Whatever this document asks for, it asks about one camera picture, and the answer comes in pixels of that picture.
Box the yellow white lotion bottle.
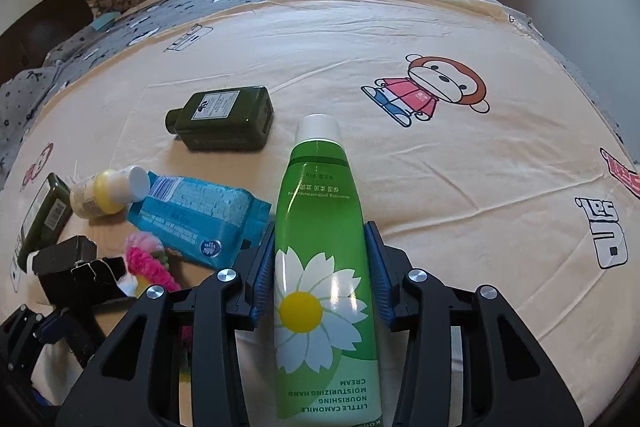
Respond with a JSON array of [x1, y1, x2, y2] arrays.
[[70, 166, 151, 220]]

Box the dark wooden headboard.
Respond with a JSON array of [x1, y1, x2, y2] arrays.
[[0, 0, 93, 83]]

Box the blue wet wipes pack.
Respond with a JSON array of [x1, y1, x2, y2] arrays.
[[127, 172, 271, 269]]

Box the dark green bottle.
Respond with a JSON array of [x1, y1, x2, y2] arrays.
[[15, 172, 73, 272], [165, 86, 274, 152]]

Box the green hand cream tube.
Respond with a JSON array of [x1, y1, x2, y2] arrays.
[[273, 114, 383, 426]]

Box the grey patterned duvet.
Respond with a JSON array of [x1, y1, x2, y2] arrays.
[[1, 0, 639, 208]]

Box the beige cartoon bed sheet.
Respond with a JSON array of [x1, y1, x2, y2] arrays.
[[1, 0, 639, 421]]

